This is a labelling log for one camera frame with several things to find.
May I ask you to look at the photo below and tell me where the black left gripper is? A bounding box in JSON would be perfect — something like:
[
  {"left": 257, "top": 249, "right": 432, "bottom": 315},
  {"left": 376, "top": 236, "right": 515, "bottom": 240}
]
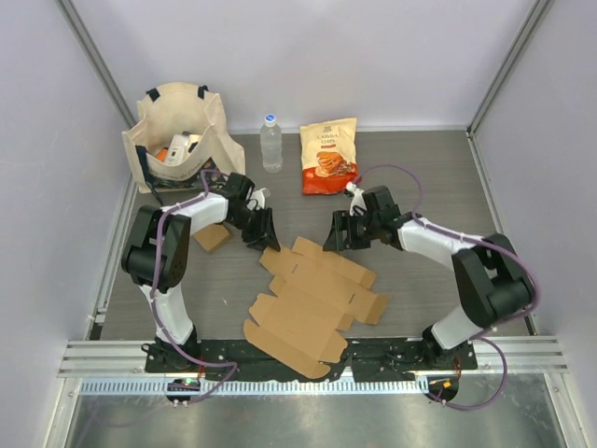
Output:
[{"left": 227, "top": 205, "right": 280, "bottom": 253}]

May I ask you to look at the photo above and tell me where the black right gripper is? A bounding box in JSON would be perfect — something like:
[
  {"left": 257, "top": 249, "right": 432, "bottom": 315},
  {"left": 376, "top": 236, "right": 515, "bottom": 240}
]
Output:
[{"left": 323, "top": 210, "right": 380, "bottom": 252}]

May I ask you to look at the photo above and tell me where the large cardboard box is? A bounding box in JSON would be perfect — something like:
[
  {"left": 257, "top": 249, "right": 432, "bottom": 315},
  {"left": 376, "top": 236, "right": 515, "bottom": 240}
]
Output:
[{"left": 243, "top": 237, "right": 390, "bottom": 380}]

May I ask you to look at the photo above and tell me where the small brown cardboard box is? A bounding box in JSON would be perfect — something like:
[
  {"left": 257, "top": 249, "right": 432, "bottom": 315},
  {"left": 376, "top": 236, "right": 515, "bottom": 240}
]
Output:
[{"left": 193, "top": 224, "right": 232, "bottom": 254}]

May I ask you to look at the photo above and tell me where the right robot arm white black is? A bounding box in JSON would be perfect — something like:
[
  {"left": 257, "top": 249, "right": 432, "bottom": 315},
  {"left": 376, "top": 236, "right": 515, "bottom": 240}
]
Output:
[{"left": 324, "top": 182, "right": 536, "bottom": 369}]

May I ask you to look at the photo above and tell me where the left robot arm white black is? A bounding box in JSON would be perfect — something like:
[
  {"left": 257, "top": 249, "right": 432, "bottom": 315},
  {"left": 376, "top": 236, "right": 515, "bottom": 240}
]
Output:
[{"left": 121, "top": 173, "right": 281, "bottom": 372}]

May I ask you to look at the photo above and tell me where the white box in tote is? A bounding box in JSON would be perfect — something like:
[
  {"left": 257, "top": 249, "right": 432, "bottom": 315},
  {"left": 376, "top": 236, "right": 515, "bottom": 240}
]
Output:
[{"left": 163, "top": 132, "right": 201, "bottom": 166}]

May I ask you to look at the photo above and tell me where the cassava chips bag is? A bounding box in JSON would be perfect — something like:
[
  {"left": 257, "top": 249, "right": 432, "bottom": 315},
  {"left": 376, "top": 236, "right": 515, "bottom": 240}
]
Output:
[{"left": 299, "top": 118, "right": 359, "bottom": 195}]

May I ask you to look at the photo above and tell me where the clear plastic water bottle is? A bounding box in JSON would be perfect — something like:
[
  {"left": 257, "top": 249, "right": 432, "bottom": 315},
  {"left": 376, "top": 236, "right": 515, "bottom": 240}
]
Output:
[{"left": 260, "top": 114, "right": 283, "bottom": 173}]

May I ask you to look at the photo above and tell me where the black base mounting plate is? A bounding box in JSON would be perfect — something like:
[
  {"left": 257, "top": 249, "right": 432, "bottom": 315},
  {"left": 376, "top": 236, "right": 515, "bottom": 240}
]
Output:
[{"left": 141, "top": 338, "right": 478, "bottom": 383}]

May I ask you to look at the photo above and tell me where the orange item in tote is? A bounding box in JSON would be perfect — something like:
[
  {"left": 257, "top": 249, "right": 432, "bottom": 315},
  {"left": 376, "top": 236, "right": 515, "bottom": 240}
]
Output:
[{"left": 156, "top": 147, "right": 169, "bottom": 161}]

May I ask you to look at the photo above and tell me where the beige canvas tote bag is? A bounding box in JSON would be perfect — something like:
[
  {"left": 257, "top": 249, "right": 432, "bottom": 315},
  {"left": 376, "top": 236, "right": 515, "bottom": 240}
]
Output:
[{"left": 122, "top": 82, "right": 245, "bottom": 200}]

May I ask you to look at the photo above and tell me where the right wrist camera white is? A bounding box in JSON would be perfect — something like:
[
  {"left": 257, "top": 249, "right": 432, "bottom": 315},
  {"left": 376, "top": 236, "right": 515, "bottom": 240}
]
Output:
[{"left": 344, "top": 182, "right": 367, "bottom": 217}]

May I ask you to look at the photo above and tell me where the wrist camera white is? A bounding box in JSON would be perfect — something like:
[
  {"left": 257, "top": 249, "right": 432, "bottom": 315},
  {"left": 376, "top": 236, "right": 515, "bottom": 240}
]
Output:
[
  {"left": 247, "top": 188, "right": 271, "bottom": 211},
  {"left": 344, "top": 182, "right": 367, "bottom": 217}
]

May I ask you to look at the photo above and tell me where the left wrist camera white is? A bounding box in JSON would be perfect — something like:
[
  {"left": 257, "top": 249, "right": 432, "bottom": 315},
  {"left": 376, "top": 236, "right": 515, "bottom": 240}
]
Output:
[{"left": 247, "top": 188, "right": 271, "bottom": 211}]

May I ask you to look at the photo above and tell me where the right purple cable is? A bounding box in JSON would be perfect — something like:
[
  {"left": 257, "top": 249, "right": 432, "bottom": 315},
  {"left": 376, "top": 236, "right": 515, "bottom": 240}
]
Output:
[{"left": 354, "top": 163, "right": 542, "bottom": 412}]

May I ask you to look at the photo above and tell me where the slotted cable duct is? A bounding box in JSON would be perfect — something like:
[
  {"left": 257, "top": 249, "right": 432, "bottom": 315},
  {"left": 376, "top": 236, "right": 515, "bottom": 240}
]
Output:
[{"left": 79, "top": 376, "right": 428, "bottom": 397}]

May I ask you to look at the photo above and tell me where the aluminium frame rail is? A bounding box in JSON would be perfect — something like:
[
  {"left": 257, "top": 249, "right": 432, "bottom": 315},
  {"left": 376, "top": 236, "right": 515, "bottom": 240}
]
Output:
[{"left": 58, "top": 339, "right": 150, "bottom": 378}]

